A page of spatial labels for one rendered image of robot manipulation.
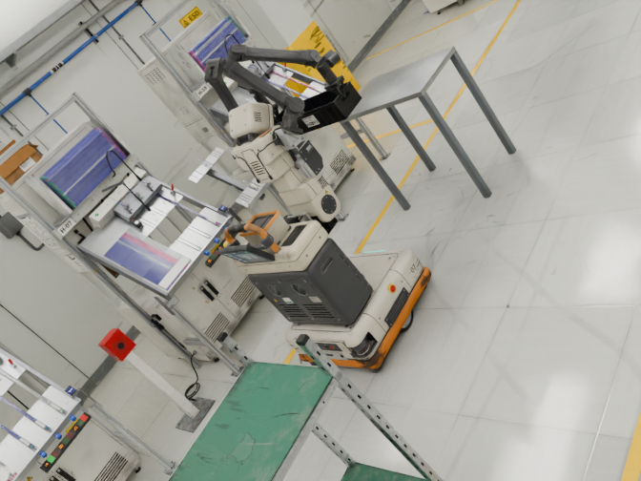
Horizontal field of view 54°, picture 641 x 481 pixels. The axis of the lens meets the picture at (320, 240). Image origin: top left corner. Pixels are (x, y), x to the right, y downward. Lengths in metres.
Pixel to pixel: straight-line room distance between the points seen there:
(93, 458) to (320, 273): 1.91
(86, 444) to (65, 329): 1.81
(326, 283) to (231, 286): 1.59
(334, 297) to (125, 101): 3.71
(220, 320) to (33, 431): 1.42
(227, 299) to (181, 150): 2.28
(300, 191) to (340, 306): 0.62
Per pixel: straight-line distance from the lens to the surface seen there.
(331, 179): 5.20
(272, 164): 3.14
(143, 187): 4.38
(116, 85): 6.26
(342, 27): 8.22
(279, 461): 1.73
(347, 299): 3.11
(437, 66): 3.77
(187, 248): 4.09
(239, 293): 4.56
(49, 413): 3.78
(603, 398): 2.59
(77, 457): 4.14
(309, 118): 3.37
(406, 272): 3.35
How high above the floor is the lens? 1.95
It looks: 24 degrees down
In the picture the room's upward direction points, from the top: 40 degrees counter-clockwise
